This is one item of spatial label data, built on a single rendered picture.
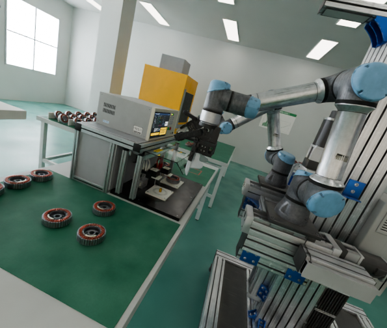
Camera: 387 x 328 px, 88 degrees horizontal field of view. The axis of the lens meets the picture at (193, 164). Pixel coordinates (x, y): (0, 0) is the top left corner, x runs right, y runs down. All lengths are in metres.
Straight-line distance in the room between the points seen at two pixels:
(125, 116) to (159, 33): 6.36
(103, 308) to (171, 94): 4.63
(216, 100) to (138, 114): 0.67
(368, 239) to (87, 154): 1.58
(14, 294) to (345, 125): 1.16
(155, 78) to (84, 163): 4.06
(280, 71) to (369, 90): 5.91
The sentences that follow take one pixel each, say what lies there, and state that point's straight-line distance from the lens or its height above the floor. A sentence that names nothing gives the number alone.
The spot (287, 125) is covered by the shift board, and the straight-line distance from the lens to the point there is 6.63.
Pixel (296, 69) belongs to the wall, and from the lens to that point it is 6.77.
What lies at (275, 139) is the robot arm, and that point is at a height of 1.33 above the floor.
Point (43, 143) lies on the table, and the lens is 3.20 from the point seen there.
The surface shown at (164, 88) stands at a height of 1.53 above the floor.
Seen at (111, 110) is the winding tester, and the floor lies 1.22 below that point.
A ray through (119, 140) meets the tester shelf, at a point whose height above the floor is 1.10.
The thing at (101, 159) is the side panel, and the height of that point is 0.94.
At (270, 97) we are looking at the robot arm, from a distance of 0.89.
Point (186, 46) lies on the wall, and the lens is 7.16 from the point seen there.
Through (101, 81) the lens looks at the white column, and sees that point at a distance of 5.38.
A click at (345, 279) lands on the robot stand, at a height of 0.94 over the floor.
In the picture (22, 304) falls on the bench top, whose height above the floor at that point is 0.75.
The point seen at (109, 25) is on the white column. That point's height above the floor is 2.43.
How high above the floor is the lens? 1.41
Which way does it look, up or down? 16 degrees down
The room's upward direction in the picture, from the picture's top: 16 degrees clockwise
